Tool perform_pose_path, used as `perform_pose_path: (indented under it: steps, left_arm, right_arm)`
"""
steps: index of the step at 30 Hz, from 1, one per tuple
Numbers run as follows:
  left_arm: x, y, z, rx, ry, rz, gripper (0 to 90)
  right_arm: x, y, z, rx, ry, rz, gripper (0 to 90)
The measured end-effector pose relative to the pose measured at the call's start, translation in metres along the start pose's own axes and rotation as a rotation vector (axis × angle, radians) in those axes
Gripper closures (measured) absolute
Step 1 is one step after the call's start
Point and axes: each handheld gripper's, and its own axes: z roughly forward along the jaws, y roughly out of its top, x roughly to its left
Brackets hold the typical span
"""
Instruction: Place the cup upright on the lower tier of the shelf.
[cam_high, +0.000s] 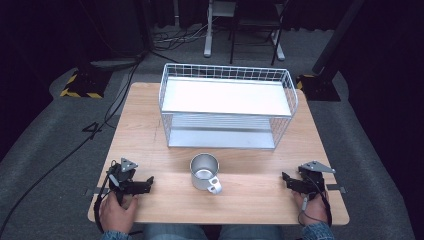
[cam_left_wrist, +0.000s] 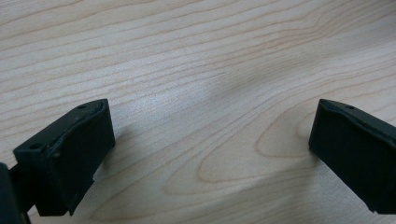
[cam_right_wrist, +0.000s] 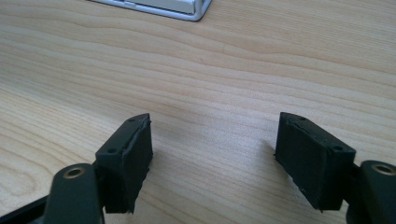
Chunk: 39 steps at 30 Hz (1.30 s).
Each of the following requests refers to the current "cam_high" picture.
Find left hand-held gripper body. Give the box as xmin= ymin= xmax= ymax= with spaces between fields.
xmin=105 ymin=157 xmax=145 ymax=205

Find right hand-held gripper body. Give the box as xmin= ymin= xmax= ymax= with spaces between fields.
xmin=292 ymin=160 xmax=337 ymax=202

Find silver metal cup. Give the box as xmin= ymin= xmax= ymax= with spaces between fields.
xmin=189 ymin=152 xmax=224 ymax=196

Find white wire shelf rack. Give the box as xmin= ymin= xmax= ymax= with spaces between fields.
xmin=158 ymin=62 xmax=300 ymax=152

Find person's right hand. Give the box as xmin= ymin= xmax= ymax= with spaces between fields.
xmin=291 ymin=190 xmax=330 ymax=227

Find person's left hand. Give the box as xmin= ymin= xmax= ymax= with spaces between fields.
xmin=98 ymin=192 xmax=140 ymax=235

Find grey tape strip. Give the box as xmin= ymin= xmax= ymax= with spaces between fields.
xmin=325 ymin=183 xmax=348 ymax=195
xmin=84 ymin=187 xmax=112 ymax=198

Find person's legs in jeans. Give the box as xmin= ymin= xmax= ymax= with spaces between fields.
xmin=143 ymin=223 xmax=283 ymax=240

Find black stand base striped tape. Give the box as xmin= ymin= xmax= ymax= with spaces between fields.
xmin=59 ymin=67 xmax=114 ymax=100
xmin=295 ymin=73 xmax=342 ymax=102

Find black folding chair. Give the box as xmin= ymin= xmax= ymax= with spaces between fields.
xmin=228 ymin=0 xmax=290 ymax=67

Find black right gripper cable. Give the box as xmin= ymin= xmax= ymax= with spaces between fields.
xmin=297 ymin=173 xmax=334 ymax=228

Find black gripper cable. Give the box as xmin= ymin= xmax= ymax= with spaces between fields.
xmin=93 ymin=160 xmax=118 ymax=234
xmin=297 ymin=173 xmax=334 ymax=228

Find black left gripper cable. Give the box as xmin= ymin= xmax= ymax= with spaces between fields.
xmin=93 ymin=160 xmax=118 ymax=234

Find long black floor cable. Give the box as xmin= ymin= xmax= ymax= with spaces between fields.
xmin=0 ymin=56 xmax=145 ymax=234

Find white desk frame leg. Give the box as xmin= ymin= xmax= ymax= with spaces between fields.
xmin=203 ymin=0 xmax=215 ymax=59
xmin=270 ymin=29 xmax=287 ymax=62

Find black slanted stand post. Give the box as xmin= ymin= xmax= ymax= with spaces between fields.
xmin=311 ymin=0 xmax=367 ymax=77

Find bundle of floor cables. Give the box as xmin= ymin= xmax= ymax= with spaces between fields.
xmin=152 ymin=23 xmax=208 ymax=53

